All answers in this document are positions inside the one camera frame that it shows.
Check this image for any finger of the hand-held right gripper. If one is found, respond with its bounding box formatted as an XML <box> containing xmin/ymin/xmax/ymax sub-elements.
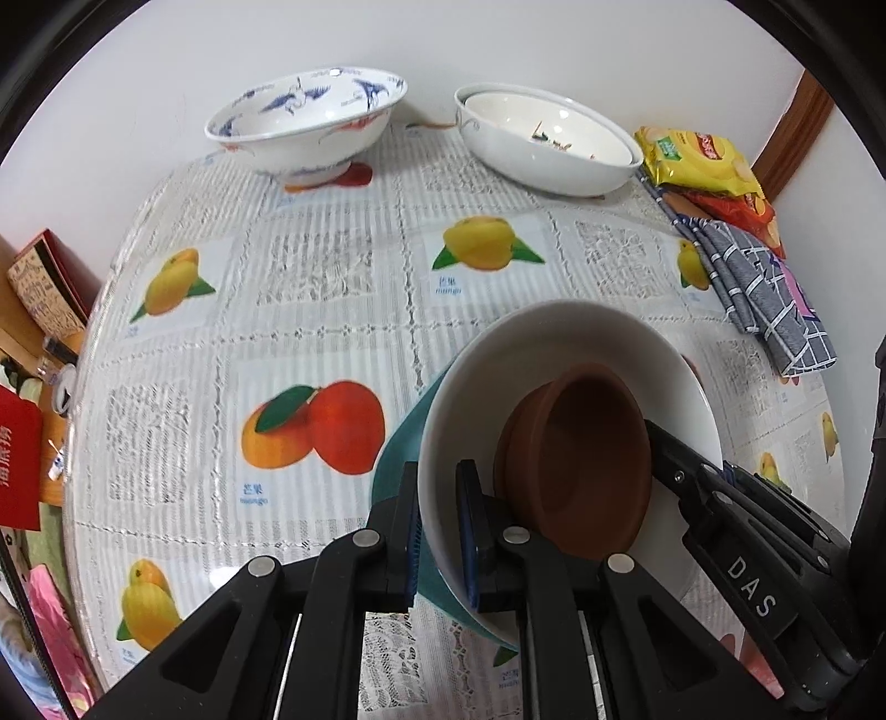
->
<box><xmin>644</xmin><ymin>417</ymin><xmax>729</xmax><ymax>536</ymax></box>
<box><xmin>722</xmin><ymin>464</ymin><xmax>851</xmax><ymax>611</ymax></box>

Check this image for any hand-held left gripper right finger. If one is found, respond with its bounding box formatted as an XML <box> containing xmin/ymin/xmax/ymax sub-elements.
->
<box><xmin>453</xmin><ymin>458</ymin><xmax>788</xmax><ymax>720</ymax></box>

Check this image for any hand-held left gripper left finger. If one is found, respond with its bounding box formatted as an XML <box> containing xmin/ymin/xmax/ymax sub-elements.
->
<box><xmin>86</xmin><ymin>460</ymin><xmax>425</xmax><ymax>720</ymax></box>

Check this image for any teal blue plate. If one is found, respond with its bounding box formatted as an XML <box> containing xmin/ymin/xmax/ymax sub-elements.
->
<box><xmin>370</xmin><ymin>367</ymin><xmax>520</xmax><ymax>652</ymax></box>

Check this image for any brown bowl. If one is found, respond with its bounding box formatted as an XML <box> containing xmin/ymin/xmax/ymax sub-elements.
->
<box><xmin>493</xmin><ymin>363</ymin><xmax>655</xmax><ymax>563</ymax></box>

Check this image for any plain white bowl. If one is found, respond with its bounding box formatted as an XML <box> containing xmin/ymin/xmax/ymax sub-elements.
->
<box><xmin>417</xmin><ymin>299</ymin><xmax>724</xmax><ymax>641</ymax></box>

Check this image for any grey checked cloth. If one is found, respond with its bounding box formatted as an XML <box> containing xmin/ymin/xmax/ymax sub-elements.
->
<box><xmin>640</xmin><ymin>176</ymin><xmax>838</xmax><ymax>378</ymax></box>

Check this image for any pink paper item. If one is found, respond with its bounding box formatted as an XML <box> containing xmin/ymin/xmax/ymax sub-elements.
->
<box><xmin>775</xmin><ymin>259</ymin><xmax>825</xmax><ymax>326</ymax></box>

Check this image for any fruit print tablecloth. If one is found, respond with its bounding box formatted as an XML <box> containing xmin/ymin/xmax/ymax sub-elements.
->
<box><xmin>62</xmin><ymin>121</ymin><xmax>859</xmax><ymax>720</ymax></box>

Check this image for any red chip bag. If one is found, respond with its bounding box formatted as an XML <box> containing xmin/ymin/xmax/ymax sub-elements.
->
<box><xmin>682</xmin><ymin>190</ymin><xmax>786</xmax><ymax>260</ymax></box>

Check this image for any yellow chip bag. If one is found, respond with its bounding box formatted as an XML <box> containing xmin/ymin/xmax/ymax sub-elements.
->
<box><xmin>635</xmin><ymin>126</ymin><xmax>759</xmax><ymax>197</ymax></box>

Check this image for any large white bowl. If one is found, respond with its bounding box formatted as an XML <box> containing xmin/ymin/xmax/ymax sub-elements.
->
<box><xmin>453</xmin><ymin>84</ymin><xmax>645</xmax><ymax>198</ymax></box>

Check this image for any white bowl with painted inside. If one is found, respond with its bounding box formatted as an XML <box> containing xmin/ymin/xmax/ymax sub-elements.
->
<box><xmin>462</xmin><ymin>91</ymin><xmax>636</xmax><ymax>167</ymax></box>

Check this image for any pink cloth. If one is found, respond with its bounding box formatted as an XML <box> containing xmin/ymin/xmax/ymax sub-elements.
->
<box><xmin>24</xmin><ymin>564</ymin><xmax>94</xmax><ymax>700</ymax></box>

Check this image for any red packet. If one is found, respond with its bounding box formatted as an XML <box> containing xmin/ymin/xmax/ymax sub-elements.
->
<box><xmin>0</xmin><ymin>384</ymin><xmax>46</xmax><ymax>533</ymax></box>

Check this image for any blue patterned white bowl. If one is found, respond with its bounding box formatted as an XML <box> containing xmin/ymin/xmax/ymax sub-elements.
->
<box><xmin>204</xmin><ymin>65</ymin><xmax>408</xmax><ymax>193</ymax></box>

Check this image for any red box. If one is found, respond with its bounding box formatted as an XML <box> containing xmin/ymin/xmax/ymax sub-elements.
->
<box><xmin>38</xmin><ymin>228</ymin><xmax>105</xmax><ymax>323</ymax></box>

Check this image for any patterned cardboard box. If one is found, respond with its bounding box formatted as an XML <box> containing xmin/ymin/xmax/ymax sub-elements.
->
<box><xmin>7</xmin><ymin>235</ymin><xmax>87</xmax><ymax>337</ymax></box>

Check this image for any brown wooden door frame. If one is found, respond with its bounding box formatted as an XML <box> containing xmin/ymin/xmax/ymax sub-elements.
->
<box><xmin>751</xmin><ymin>68</ymin><xmax>835</xmax><ymax>202</ymax></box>

